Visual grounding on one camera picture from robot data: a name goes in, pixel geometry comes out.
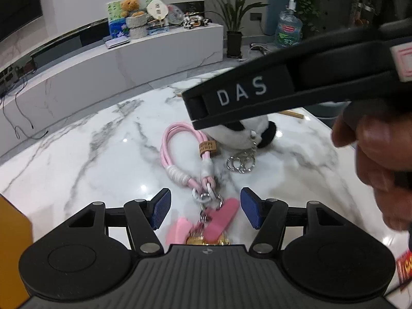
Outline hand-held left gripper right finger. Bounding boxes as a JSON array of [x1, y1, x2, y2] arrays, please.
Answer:
[[240, 187, 346, 254]]

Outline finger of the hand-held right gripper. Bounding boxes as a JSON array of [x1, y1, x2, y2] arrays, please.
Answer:
[[181, 82, 210, 131]]

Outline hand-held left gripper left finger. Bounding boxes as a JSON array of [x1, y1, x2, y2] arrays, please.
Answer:
[[66, 187, 173, 254]]

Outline pink rope lanyard keychain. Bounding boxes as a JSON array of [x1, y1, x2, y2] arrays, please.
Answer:
[[160, 122, 239, 243]]

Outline panda plush keychain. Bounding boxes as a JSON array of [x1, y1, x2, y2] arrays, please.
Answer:
[[206, 114, 277, 150]]

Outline white marble desktop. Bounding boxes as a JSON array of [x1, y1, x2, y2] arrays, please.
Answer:
[[0, 67, 412, 297]]

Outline person's right hand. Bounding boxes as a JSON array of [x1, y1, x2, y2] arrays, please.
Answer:
[[331, 98, 412, 232]]

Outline gold clear charm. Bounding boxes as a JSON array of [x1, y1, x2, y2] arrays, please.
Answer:
[[186, 230, 231, 247]]

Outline large clear water jug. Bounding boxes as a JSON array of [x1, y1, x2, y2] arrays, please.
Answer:
[[274, 0, 304, 49]]

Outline green leafy climbing plant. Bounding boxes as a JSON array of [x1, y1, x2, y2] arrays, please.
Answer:
[[291, 0, 323, 33]]

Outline potted green plant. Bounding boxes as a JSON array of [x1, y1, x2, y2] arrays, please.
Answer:
[[197, 0, 269, 59]]

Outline white marble tv stand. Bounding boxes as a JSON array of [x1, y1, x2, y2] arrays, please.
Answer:
[[0, 22, 224, 158]]

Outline black white checkered ornaments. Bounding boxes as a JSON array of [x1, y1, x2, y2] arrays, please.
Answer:
[[183, 13, 213, 30]]

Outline small blue box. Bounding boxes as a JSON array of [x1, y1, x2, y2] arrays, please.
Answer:
[[147, 24, 170, 36]]

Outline grey knitted basket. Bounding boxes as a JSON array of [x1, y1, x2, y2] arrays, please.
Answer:
[[125, 14, 149, 28], [128, 26, 149, 39]]

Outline round decorative plate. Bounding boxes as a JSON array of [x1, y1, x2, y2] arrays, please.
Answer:
[[167, 5, 185, 25]]

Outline pale purple notebook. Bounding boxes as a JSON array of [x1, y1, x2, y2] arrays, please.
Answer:
[[103, 35, 130, 50]]

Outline white round hand fan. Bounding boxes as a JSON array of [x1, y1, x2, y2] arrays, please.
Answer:
[[146, 0, 169, 26]]

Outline blue tissue box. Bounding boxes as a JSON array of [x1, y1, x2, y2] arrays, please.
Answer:
[[108, 18, 130, 39]]

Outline brown teddy bear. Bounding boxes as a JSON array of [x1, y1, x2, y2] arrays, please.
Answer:
[[120, 0, 145, 17]]

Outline orange cardboard box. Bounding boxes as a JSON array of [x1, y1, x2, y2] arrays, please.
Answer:
[[0, 195, 34, 309]]

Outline red yellow packet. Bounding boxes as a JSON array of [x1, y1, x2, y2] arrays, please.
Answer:
[[397, 251, 412, 288]]

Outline black television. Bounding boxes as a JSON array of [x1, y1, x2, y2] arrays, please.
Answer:
[[0, 0, 44, 43]]

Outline silver key ring clasp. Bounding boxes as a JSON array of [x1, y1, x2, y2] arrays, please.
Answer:
[[225, 137, 257, 172]]

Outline black cable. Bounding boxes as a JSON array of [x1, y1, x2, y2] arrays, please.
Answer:
[[0, 94, 49, 140]]

